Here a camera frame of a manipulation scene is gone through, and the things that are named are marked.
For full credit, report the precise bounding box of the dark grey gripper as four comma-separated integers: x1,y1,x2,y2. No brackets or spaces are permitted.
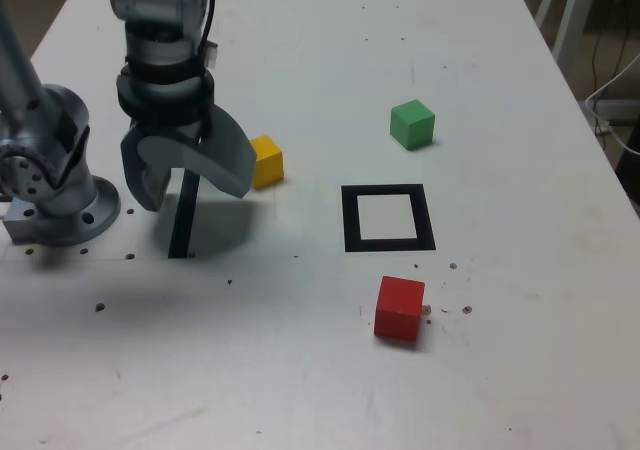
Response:
119,104,258,213

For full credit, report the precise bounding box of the yellow cube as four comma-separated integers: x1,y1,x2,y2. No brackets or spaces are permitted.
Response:
248,134,285,190

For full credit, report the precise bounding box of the green cube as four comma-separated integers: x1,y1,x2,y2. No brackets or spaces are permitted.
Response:
389,98,436,152

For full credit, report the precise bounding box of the red cube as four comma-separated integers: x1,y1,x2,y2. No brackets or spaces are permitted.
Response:
373,275,427,343

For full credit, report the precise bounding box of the black tape square outline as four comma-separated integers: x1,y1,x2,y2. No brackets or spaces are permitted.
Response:
340,183,437,254

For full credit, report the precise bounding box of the black tape strip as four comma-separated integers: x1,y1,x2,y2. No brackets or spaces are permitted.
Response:
167,167,201,260

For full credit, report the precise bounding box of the white furniture frame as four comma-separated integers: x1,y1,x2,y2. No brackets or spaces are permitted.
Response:
523,0,601,74

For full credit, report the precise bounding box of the white cable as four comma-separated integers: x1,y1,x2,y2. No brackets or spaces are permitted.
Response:
584,52,640,156

